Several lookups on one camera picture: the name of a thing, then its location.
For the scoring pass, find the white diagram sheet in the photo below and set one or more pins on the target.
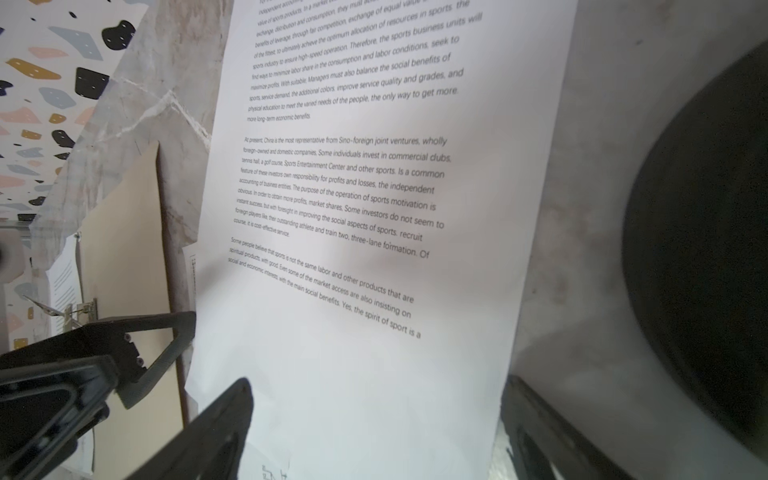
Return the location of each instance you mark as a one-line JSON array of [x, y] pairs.
[[189, 254]]

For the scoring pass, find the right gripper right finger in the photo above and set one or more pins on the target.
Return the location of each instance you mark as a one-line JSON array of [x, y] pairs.
[[543, 444]]

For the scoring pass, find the white text sheet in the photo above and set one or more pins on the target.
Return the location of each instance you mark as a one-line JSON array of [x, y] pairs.
[[373, 185], [64, 284]]

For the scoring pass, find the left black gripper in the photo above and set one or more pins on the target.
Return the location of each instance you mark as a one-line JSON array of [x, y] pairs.
[[46, 406]]

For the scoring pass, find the beige manila folder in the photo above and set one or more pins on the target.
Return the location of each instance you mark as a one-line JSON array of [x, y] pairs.
[[122, 267]]

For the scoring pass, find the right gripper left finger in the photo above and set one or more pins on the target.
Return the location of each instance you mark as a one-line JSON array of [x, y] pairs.
[[211, 446]]

